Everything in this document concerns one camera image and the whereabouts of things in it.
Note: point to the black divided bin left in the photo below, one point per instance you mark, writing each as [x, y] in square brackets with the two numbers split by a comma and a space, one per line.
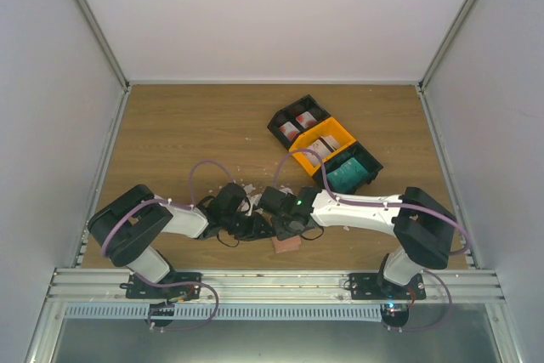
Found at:
[306, 103]

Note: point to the teal cards stack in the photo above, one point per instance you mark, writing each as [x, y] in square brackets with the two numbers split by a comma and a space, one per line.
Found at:
[347, 177]

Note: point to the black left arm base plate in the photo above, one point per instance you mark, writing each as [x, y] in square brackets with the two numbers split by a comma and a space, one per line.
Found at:
[176, 285]

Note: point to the grey slotted cable duct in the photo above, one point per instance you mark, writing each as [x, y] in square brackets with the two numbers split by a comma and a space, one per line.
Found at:
[235, 311]

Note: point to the aluminium front rail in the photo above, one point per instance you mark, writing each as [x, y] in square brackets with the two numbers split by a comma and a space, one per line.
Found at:
[275, 286]

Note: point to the black bin right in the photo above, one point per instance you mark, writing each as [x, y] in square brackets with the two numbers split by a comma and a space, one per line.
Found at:
[361, 154]

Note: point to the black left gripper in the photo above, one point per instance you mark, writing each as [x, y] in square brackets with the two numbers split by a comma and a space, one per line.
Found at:
[255, 227]

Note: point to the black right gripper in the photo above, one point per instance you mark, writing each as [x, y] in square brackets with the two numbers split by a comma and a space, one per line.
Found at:
[281, 233]

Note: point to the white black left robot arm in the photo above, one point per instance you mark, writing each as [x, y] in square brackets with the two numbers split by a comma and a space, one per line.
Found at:
[126, 228]

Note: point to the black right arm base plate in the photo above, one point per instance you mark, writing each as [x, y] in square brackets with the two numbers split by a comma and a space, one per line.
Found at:
[364, 286]

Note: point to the yellow plastic bin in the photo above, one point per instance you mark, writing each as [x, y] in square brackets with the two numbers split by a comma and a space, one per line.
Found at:
[328, 127]

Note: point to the pink patterned cards in bin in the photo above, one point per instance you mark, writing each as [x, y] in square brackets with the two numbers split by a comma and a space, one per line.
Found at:
[323, 147]

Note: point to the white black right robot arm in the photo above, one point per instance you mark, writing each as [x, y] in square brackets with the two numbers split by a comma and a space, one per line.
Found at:
[423, 228]

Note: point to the red white cards in bin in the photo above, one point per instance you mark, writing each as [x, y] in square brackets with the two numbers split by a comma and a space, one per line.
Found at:
[291, 129]

